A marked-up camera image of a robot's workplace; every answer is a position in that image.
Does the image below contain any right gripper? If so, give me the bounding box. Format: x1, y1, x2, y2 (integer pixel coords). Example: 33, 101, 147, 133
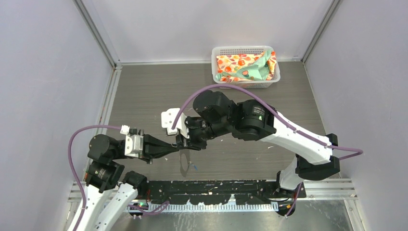
175, 115, 231, 150

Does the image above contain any large metal keyring disc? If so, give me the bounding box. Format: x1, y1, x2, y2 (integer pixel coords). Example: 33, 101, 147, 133
179, 149, 191, 178

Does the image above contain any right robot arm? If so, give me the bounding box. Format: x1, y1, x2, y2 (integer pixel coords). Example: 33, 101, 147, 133
176, 90, 340, 198

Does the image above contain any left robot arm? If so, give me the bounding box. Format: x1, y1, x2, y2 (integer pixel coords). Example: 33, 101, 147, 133
68, 125, 179, 231

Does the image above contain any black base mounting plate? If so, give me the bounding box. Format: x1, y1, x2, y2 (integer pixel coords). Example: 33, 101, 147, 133
136, 180, 297, 205

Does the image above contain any white plastic basket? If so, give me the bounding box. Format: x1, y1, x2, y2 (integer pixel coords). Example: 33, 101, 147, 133
211, 46, 281, 89

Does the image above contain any floral patterned cloth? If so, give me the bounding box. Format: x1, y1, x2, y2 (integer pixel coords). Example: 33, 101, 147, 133
215, 49, 277, 82

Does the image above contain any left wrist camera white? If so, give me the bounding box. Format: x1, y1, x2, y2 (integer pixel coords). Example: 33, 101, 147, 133
120, 125, 143, 158

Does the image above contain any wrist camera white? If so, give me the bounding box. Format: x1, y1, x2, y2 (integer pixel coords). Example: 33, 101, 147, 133
161, 108, 190, 139
120, 125, 143, 158

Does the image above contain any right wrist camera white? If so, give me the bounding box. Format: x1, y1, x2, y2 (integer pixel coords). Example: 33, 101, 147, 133
161, 108, 190, 139

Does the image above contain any aluminium frame rail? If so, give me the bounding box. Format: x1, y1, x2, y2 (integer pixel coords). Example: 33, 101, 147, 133
67, 178, 359, 214

